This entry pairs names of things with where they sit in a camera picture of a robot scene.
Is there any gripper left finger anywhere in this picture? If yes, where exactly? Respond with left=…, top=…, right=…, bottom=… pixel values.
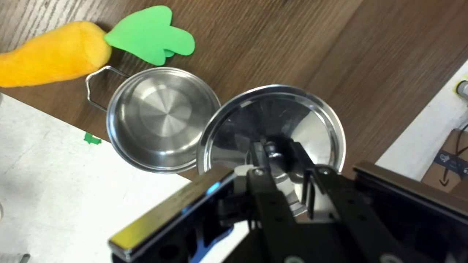
left=109, top=142, right=305, bottom=263

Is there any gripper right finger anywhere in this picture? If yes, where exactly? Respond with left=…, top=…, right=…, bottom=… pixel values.
left=290, top=142, right=468, bottom=263

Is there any round steel pot lid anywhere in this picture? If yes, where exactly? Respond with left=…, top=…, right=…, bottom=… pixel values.
left=196, top=85, right=347, bottom=217

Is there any small steel pot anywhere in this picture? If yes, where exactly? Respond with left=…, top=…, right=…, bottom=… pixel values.
left=85, top=66, right=222, bottom=174

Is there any cardboard box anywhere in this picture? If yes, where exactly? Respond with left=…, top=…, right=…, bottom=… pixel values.
left=421, top=129, right=468, bottom=199

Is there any grey metal leg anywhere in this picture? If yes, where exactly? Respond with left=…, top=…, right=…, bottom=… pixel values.
left=455, top=79, right=468, bottom=101

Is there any scrap of green tape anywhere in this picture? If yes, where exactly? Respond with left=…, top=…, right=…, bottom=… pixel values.
left=83, top=132, right=102, bottom=145

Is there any plush orange carrot toy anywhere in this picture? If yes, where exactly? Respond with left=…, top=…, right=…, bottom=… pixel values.
left=0, top=5, right=196, bottom=88

